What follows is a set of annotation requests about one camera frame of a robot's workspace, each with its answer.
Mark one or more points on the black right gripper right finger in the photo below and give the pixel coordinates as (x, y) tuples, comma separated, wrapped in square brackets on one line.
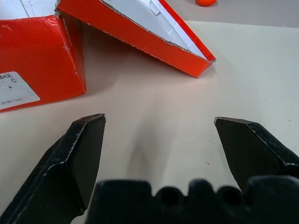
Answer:
[(254, 151)]

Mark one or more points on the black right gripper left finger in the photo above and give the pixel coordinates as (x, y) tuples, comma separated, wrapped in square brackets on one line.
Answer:
[(70, 168)]

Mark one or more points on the white printed paper label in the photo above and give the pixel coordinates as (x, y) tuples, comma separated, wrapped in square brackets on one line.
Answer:
[(16, 89)]

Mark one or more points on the red cardboard shoe box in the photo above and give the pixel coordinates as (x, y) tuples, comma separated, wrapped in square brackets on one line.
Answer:
[(46, 58)]

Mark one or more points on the orange round object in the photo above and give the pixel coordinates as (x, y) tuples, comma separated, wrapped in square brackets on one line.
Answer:
[(205, 2)]

